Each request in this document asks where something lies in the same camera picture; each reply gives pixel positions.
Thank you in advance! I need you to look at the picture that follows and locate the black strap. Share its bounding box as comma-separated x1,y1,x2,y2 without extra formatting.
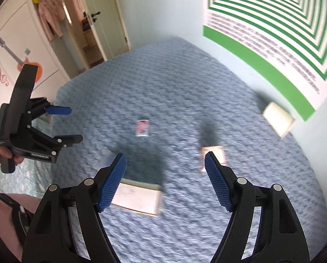
11,194,34,245

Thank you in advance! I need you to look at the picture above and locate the green striped wall poster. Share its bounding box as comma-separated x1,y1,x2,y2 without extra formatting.
202,0,327,121

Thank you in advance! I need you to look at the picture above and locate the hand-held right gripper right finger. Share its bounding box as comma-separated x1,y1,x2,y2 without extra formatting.
204,151,310,263

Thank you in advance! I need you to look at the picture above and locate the orange guitar sticker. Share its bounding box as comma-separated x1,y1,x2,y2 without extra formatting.
0,38,45,84

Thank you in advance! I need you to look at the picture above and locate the small pink picture card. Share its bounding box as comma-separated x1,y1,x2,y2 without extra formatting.
136,119,150,138

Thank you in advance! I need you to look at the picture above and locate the patterned bed sheet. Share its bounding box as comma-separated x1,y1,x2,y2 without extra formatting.
0,157,53,198

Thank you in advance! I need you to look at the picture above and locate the white box with yellow sides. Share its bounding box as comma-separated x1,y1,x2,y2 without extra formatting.
262,101,297,139

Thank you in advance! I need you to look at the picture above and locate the white wardrobe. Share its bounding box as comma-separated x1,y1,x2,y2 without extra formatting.
0,0,72,116

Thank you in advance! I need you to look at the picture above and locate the pink hanging garment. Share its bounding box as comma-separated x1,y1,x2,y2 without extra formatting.
38,0,67,42

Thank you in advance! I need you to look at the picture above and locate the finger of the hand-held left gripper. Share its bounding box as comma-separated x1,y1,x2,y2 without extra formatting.
29,127,83,151
29,97,72,121

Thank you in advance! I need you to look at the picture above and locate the cream door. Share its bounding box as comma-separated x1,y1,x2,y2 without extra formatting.
80,0,132,61

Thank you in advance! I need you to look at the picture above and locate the white cardboard box with flap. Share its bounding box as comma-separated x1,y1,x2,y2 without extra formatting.
104,156,164,217

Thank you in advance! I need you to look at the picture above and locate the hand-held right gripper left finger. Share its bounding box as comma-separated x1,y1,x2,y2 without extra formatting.
21,153,127,263

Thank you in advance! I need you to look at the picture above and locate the blue knitted blanket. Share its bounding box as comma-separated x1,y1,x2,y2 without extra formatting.
50,37,327,263

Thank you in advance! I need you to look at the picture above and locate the small white red-label box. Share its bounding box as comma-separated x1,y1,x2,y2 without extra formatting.
200,145,227,173

